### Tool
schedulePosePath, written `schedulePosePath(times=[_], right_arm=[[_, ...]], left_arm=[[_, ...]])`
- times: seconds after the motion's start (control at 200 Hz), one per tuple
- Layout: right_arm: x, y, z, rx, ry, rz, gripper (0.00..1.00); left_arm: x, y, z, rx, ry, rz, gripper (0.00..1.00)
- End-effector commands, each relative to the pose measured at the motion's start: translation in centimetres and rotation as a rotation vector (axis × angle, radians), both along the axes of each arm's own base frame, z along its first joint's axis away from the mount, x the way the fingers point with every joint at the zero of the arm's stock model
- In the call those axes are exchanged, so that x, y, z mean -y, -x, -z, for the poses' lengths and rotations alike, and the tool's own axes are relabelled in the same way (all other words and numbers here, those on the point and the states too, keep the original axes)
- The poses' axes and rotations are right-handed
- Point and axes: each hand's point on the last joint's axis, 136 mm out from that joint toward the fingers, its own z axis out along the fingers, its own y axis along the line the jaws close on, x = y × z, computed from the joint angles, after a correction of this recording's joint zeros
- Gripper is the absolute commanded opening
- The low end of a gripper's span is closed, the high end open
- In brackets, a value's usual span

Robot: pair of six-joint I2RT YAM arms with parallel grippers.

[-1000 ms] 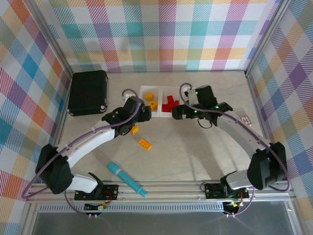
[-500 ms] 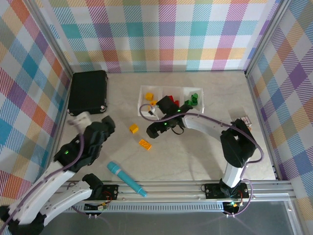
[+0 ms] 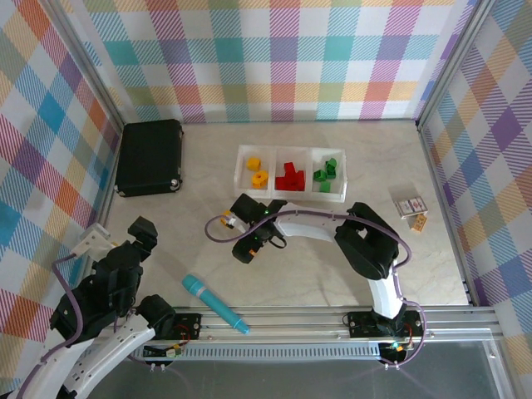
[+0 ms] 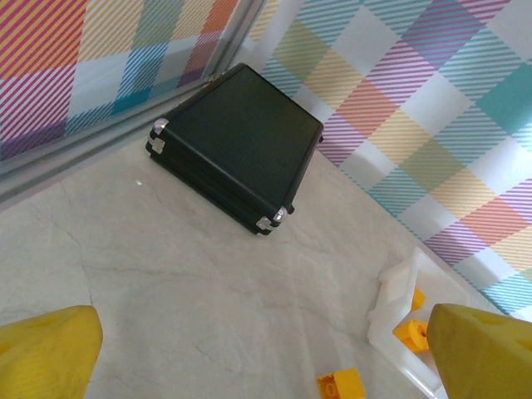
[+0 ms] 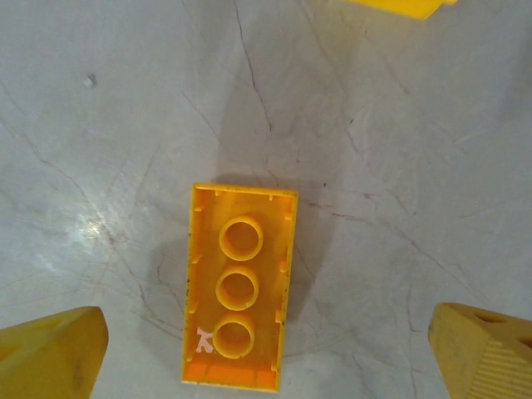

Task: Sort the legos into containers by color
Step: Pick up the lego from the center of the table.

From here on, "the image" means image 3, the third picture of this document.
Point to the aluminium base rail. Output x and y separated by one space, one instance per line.
291 322

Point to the aluminium frame post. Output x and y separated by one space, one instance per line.
88 62
453 62

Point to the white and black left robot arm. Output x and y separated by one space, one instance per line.
124 345

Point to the small orange cardboard box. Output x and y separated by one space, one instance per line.
420 223

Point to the aluminium frame side rail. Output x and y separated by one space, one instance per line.
109 187
444 208

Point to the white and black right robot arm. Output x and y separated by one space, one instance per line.
307 228

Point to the yellow round lego piece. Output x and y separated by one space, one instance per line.
260 178

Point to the black hard case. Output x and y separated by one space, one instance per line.
147 158

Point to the white playing card box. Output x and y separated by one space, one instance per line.
409 206

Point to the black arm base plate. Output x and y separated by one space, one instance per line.
189 326
361 324

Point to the small green lego brick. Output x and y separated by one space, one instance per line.
325 188

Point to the white compartment tray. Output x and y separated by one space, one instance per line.
254 192

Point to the small circuit board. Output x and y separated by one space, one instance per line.
395 347
170 352

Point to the grey metal plate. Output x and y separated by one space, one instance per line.
291 378

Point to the teal toy microphone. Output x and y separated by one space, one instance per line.
208 298

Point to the yellow lego brick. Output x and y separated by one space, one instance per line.
252 163
227 220

